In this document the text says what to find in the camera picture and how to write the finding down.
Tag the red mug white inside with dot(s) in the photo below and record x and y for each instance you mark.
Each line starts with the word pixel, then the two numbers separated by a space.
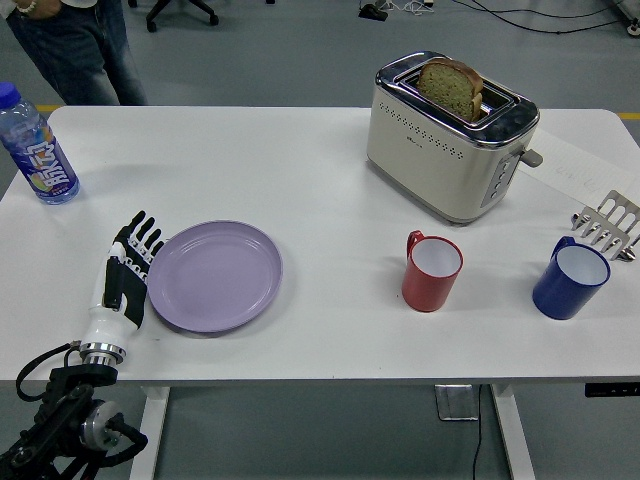
pixel 425 290

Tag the brown bread slice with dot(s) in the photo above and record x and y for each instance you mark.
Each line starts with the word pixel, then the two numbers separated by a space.
pixel 447 90

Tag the white paper sheet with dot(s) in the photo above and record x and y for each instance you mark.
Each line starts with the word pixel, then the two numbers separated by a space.
pixel 575 160

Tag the blue-label plastic drink bottle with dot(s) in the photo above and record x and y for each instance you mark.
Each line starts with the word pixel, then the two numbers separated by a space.
pixel 45 160

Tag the blue mug white inside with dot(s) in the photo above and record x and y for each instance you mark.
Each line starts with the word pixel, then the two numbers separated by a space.
pixel 560 295

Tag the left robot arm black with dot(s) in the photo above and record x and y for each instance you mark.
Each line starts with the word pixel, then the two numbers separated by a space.
pixel 65 400

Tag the purple round plate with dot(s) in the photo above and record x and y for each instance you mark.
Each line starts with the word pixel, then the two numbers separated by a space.
pixel 215 277

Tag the silver metal toast rack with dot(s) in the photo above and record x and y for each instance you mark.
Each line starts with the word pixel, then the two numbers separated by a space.
pixel 612 220

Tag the white table leg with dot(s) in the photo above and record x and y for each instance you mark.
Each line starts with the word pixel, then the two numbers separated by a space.
pixel 150 435
pixel 512 435

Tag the white background furniture foot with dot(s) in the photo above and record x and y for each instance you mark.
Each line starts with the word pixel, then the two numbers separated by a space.
pixel 631 17

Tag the person's hand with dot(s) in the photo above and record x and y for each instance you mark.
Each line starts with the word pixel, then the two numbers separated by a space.
pixel 37 10

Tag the black office chair base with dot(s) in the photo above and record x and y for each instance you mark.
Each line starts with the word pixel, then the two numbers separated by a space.
pixel 185 10

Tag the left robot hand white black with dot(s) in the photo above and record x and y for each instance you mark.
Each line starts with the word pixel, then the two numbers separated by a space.
pixel 107 320

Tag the black floor power strip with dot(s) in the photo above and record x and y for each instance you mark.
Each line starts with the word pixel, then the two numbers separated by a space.
pixel 373 13

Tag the silver under-table control box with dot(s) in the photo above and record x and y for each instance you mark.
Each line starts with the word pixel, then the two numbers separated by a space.
pixel 455 402

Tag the person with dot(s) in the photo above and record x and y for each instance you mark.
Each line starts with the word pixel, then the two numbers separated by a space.
pixel 80 50

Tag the black table control panel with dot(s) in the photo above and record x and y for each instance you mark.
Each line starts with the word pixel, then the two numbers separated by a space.
pixel 612 390

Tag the cream and chrome toaster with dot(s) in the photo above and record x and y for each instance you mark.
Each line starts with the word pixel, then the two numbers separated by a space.
pixel 440 170

